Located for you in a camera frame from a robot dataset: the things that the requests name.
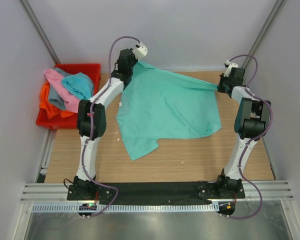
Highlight red plastic bin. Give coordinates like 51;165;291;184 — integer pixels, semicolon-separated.
36;63;101;129

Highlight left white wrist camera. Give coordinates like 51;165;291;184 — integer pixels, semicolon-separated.
132;42;148;61

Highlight grey t shirt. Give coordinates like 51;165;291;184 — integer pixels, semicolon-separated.
48;67;70;111

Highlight orange t shirt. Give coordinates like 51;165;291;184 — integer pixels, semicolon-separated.
39;81;74;120

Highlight pink t shirt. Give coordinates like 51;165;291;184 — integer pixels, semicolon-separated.
44;68;80;114

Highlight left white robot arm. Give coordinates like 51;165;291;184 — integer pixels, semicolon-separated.
71;48;140;200

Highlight slotted cable duct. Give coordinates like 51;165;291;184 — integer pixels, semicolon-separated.
32;202;219;214

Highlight teal green t shirt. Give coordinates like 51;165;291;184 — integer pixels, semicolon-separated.
116;61;222;161

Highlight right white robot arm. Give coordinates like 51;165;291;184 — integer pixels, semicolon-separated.
215;63;271;198

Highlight sky blue t shirt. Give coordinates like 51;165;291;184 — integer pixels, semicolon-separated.
61;72;94;100

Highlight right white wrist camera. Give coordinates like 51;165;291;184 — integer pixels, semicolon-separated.
223;60;239;77

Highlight corner aluminium post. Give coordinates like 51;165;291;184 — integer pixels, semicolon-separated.
248;0;287;56
19;0;61;65

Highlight aluminium frame rail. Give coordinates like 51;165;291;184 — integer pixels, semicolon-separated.
19;182;71;203

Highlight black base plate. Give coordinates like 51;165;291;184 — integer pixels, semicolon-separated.
66;180;246;206

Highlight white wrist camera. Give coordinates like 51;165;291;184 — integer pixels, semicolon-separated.
223;60;239;77
132;42;148;61

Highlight left corner aluminium post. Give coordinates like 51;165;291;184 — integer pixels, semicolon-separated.
19;0;61;65

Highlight right corner aluminium post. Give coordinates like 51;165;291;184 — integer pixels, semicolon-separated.
248;0;287;56

